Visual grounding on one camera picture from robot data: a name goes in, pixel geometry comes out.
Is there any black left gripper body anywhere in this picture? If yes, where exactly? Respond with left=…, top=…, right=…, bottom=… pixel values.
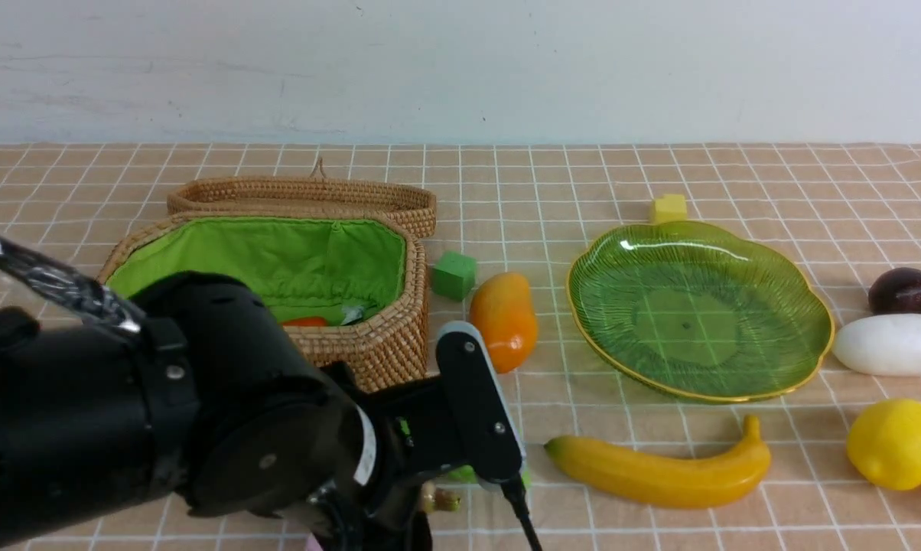
left=318, top=362, right=461, bottom=550

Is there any orange toy mango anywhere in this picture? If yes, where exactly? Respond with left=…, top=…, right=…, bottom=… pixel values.
left=468, top=272, right=539, bottom=374

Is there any orange toy carrot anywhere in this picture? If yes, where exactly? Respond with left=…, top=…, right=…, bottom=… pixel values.
left=281, top=316, right=329, bottom=328

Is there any yellow toy banana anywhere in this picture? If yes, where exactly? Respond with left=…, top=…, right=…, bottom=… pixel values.
left=544, top=416, right=772, bottom=510

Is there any yellow toy lemon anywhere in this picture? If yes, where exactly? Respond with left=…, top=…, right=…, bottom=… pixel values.
left=846, top=399, right=921, bottom=491

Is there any white toy radish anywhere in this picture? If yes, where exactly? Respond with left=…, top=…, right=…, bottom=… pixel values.
left=832, top=314, right=921, bottom=377

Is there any dark purple toy mangosteen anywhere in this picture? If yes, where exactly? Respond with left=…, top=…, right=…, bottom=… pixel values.
left=867, top=266, right=921, bottom=316

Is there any green toy bitter gourd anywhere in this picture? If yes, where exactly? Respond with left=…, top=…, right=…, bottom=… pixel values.
left=396, top=416, right=532, bottom=492

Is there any purple toy eggplant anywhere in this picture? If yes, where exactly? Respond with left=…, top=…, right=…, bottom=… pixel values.
left=419, top=481, right=461, bottom=515

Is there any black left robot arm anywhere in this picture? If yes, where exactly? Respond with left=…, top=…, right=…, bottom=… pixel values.
left=0, top=273, right=464, bottom=550

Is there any green foam cube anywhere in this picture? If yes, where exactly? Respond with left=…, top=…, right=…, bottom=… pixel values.
left=431, top=251, right=477, bottom=302

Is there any woven wicker basket green lining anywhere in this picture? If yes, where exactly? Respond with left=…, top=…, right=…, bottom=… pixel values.
left=97, top=210, right=431, bottom=394

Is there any pink foam cube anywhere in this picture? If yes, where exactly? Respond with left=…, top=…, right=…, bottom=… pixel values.
left=304, top=536, right=323, bottom=551

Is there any woven wicker basket lid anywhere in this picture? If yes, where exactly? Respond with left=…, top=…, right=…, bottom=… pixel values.
left=167, top=159, right=438, bottom=238

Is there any green glass leaf plate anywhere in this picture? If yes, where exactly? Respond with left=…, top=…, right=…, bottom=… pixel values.
left=565, top=220, right=835, bottom=404

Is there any checkered beige tablecloth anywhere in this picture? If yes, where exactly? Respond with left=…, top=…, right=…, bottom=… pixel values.
left=0, top=144, right=921, bottom=550

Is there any yellow foam cube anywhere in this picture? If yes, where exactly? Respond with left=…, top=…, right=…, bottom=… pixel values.
left=649, top=193, right=688, bottom=224

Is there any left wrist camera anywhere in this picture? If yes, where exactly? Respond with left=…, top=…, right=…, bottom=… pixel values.
left=435, top=321, right=526, bottom=488

